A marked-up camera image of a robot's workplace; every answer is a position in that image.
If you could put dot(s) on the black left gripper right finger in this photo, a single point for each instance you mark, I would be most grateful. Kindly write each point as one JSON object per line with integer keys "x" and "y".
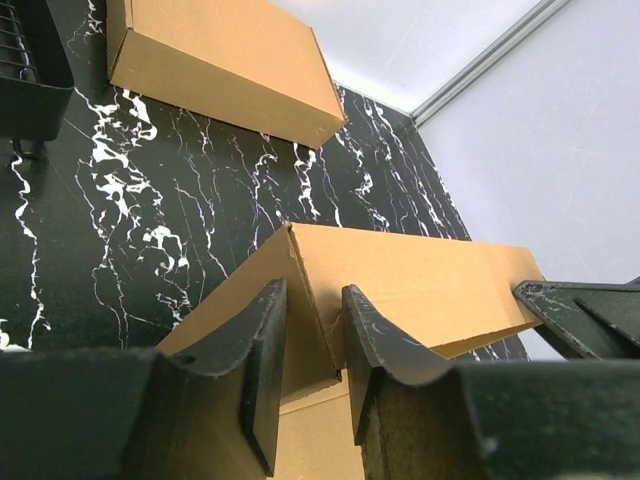
{"x": 418, "y": 415}

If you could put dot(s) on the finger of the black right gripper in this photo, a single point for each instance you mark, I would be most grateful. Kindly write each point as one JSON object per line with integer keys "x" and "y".
{"x": 585, "y": 320}

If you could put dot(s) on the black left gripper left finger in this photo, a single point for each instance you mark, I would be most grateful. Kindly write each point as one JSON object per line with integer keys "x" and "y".
{"x": 210, "y": 411}

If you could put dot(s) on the closed brown cardboard box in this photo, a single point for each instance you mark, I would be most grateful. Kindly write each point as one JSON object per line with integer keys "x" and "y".
{"x": 247, "y": 63}

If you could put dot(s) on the black wire tray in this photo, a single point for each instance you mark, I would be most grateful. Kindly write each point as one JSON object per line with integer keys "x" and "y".
{"x": 36, "y": 77}

